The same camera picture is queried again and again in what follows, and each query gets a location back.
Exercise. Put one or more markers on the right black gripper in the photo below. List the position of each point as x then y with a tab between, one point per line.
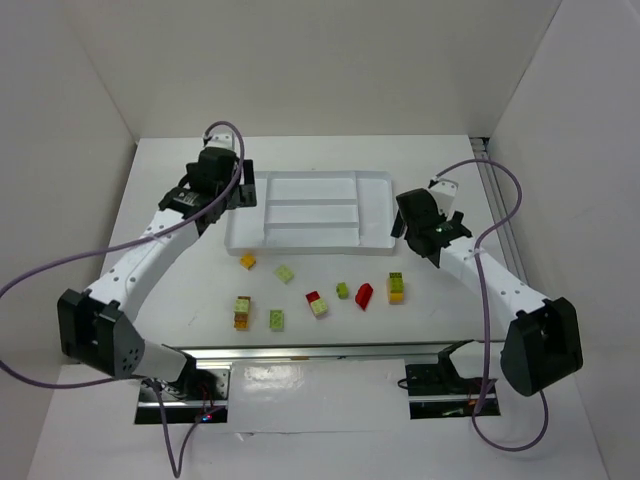
398	223

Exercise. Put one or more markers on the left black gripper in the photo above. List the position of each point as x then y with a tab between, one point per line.
245	186

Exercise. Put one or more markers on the green and orange lego stack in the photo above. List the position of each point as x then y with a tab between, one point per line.
395	288

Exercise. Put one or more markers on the red sloped lego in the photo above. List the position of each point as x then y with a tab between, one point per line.
363	296

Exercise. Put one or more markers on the light green lego brick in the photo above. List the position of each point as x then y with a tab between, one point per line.
284	274

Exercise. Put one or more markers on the small green lego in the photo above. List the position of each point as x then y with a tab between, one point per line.
342	290

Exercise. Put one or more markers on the red and cream lego stack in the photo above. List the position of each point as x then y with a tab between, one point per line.
317	304

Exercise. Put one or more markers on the green brown orange lego stack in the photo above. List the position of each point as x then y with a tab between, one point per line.
241	313

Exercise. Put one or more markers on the light green lego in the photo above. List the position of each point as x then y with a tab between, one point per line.
276	320

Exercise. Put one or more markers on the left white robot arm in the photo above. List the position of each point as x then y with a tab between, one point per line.
96	325

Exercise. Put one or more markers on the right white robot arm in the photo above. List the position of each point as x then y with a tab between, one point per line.
542	344

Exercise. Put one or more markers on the white divided sorting tray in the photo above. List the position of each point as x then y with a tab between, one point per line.
315	212

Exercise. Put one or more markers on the orange lego near tray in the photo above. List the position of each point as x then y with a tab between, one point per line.
248	261

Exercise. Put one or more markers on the aluminium rail right side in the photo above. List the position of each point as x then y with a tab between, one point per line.
500	244

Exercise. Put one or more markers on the aluminium rail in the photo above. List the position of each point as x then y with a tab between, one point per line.
500	244
338	351

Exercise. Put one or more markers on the aluminium rail front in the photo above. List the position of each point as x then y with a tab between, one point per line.
338	351

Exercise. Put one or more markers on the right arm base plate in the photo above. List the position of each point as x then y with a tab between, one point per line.
436	391

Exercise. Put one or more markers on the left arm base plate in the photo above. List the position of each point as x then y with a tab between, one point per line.
210	402

